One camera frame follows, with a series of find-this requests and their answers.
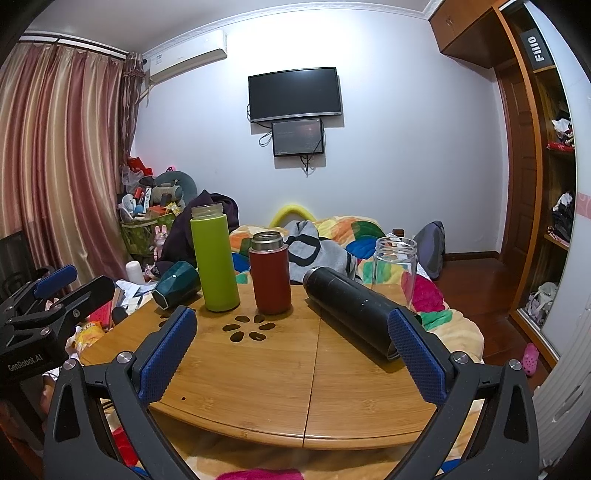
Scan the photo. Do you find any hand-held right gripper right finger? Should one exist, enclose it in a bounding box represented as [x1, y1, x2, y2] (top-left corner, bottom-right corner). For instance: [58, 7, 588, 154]
[383, 306, 542, 480]

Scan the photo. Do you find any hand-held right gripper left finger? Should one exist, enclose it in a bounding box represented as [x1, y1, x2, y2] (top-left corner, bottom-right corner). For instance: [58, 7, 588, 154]
[42, 306, 199, 480]

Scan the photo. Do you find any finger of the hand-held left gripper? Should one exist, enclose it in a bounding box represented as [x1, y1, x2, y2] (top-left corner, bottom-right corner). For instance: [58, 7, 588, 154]
[11, 276, 116, 344]
[0, 264, 78, 319]

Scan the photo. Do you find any dark green faceted cup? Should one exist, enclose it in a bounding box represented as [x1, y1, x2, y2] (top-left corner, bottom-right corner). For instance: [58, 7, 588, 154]
[151, 261, 202, 309]

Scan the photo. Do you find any clear glass cup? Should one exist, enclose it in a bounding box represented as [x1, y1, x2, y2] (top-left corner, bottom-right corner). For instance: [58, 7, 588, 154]
[372, 237, 419, 309]

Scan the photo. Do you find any black thermos cup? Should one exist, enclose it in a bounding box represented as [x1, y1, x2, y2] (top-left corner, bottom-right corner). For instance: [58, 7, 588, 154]
[302, 266, 406, 361]

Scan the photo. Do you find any green bottle cup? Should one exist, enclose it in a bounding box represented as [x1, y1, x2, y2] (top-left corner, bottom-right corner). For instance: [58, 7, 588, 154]
[190, 204, 241, 313]

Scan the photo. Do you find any red thermos cup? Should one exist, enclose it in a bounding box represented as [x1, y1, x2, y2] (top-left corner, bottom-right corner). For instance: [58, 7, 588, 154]
[248, 232, 293, 315]

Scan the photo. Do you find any yellow snack packet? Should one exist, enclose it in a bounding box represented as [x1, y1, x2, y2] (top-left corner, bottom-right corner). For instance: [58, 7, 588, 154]
[73, 320, 107, 357]

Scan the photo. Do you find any black chair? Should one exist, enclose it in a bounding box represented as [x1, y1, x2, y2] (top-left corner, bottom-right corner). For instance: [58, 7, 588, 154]
[0, 230, 38, 301]

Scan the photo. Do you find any colourful patchwork blanket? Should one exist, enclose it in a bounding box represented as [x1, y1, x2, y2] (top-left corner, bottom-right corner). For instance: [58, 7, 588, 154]
[228, 215, 486, 363]

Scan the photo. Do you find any green basket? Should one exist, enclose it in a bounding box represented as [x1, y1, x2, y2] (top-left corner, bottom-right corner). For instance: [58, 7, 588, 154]
[121, 217, 178, 257]

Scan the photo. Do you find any dark purple clothing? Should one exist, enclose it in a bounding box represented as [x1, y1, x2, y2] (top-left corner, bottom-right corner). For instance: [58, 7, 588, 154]
[159, 189, 240, 278]

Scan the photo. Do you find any pink slipper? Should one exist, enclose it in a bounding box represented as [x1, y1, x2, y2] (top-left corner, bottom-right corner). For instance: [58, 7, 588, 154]
[522, 342, 540, 377]

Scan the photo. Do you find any grey backpack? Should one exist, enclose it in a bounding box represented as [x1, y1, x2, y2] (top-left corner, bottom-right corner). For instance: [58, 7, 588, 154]
[412, 220, 448, 281]

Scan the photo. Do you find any bamboo folding table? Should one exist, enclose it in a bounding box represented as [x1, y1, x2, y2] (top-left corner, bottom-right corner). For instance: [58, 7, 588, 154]
[81, 281, 483, 449]

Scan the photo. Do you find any striped pink curtain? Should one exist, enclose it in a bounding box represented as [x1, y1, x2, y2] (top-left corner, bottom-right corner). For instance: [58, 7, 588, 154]
[0, 39, 141, 278]

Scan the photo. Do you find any grey neck pillow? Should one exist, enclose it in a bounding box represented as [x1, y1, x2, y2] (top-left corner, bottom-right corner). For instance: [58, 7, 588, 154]
[154, 171, 199, 209]

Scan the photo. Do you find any grey black sweater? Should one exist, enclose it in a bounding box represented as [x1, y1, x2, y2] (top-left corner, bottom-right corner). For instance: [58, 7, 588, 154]
[283, 220, 359, 281]

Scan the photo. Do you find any yellow curved cushion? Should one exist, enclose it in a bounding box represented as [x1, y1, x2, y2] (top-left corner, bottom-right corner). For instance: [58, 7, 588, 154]
[269, 204, 320, 230]

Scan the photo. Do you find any wooden door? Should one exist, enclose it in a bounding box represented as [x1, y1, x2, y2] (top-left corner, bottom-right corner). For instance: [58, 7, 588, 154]
[496, 60, 542, 317]

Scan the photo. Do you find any wooden wardrobe shelf unit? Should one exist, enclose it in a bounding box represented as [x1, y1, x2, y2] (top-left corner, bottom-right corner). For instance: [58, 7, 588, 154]
[501, 0, 583, 370]

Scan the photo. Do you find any white air conditioner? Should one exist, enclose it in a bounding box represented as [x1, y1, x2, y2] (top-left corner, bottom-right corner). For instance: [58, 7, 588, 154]
[148, 30, 229, 86]

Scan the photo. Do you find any wooden overhead cabinet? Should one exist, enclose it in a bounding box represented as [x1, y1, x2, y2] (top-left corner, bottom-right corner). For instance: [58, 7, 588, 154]
[427, 0, 520, 71]

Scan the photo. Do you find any small black wall monitor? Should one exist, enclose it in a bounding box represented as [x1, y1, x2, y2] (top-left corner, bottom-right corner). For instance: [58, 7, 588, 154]
[271, 117, 325, 158]

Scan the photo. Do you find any black wall television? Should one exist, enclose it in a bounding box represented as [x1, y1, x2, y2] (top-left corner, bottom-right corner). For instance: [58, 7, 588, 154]
[248, 67, 343, 124]

